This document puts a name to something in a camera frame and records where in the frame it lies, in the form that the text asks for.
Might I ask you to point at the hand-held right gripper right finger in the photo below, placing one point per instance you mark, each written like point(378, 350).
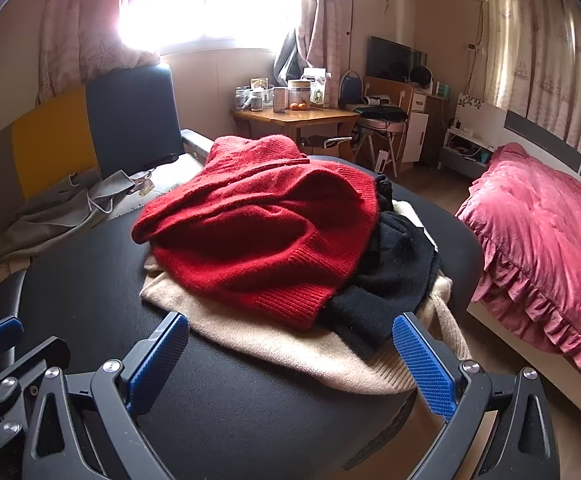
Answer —
point(423, 362)

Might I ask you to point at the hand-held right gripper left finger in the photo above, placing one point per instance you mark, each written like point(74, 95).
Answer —
point(155, 360)

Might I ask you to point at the beige knit sweater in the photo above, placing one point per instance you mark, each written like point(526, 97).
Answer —
point(280, 345)

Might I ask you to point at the red knit sweater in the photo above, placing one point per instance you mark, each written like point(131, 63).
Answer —
point(260, 220)

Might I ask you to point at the white stool with clothes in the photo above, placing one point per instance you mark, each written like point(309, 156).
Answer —
point(395, 91)

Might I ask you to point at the black knit sweater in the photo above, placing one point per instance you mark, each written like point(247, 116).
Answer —
point(395, 270)

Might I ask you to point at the grey cloth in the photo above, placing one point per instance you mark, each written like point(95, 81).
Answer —
point(45, 220)

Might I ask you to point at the pink ruffled quilt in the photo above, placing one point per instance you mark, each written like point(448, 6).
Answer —
point(540, 230)

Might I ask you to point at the white bedside shelf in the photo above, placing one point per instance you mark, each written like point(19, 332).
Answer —
point(463, 147)

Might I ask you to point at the white cabinet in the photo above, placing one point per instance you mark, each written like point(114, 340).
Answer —
point(423, 130)

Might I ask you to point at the office chair armrest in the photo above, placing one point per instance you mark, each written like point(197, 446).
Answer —
point(333, 141)

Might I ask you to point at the blue sofa back cushion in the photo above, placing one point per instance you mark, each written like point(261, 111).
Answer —
point(130, 120)

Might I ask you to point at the grey bed headboard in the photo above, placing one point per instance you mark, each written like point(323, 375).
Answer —
point(545, 135)

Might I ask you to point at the wooden side table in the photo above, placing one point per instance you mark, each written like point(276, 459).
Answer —
point(295, 117)

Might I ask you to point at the small glass jars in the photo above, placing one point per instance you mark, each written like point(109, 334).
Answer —
point(251, 99)

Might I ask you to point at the oranges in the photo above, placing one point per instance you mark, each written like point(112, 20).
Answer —
point(299, 106)

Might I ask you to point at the small round fan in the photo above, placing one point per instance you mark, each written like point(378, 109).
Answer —
point(422, 76)

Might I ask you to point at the white paper bag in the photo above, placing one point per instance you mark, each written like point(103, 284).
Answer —
point(319, 87)

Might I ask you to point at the large lidded jar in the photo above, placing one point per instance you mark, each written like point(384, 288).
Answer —
point(299, 94)

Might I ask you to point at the black monitor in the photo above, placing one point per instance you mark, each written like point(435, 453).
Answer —
point(390, 60)

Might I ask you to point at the pink patterned curtain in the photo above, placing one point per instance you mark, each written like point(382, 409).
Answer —
point(323, 15)
point(85, 25)
point(545, 45)

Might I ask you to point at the dark hanging cloth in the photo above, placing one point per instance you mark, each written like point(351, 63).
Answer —
point(288, 57)

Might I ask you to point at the window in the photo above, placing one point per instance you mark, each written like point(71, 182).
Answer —
point(210, 0)

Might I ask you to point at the white bed frame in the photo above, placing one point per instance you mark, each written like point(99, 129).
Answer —
point(520, 340)

